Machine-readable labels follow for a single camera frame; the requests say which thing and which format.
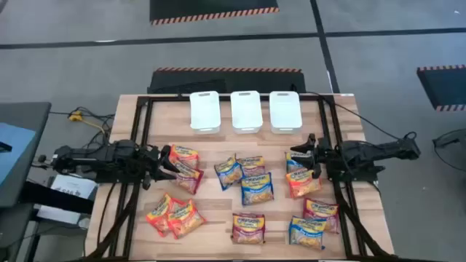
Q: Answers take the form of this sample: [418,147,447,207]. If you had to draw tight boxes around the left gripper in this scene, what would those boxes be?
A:
[136,144,182,191]

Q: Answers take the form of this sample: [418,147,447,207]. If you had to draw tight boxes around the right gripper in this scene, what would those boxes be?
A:
[290,133,341,179]

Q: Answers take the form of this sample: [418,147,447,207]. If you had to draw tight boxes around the blue Maruchan soy ramen pack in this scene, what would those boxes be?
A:
[213,154,244,192]
[288,215,328,251]
[240,172,275,207]
[285,151,315,175]

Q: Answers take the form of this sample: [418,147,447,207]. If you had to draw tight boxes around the orange Maruchan chicken ramen pack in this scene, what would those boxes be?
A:
[145,192,175,237]
[166,199,208,240]
[168,144,200,170]
[285,167,323,199]

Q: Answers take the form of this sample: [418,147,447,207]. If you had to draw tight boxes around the red Maruchan beef ramen pack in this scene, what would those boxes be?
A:
[237,155,266,179]
[231,213,266,245]
[302,197,341,234]
[170,159,205,196]

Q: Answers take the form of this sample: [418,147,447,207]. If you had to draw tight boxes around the white plastic bin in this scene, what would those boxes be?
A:
[269,90,303,135]
[229,90,264,135]
[189,90,222,135]

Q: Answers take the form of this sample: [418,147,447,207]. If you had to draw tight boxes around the printed white paper sheet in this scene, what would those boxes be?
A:
[49,173,98,200]

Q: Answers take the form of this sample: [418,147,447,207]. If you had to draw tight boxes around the black hazard-striped floor mat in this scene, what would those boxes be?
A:
[147,66,307,95]
[416,64,466,112]
[149,0,280,26]

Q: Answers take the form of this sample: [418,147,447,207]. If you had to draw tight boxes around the black desk beam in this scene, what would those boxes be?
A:
[20,180,95,215]

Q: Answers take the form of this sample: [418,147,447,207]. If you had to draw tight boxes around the grey desk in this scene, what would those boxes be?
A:
[0,101,52,208]

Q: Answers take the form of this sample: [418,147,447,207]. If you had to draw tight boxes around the blue desk pad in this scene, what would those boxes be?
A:
[0,122,37,186]

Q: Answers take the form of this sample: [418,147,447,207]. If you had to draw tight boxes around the dark grey cabinet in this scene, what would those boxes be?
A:
[0,202,36,262]

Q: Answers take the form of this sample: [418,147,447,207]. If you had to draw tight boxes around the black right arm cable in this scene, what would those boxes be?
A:
[304,90,418,141]

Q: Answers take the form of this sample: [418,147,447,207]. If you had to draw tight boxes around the yellow cable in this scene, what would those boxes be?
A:
[82,118,107,134]

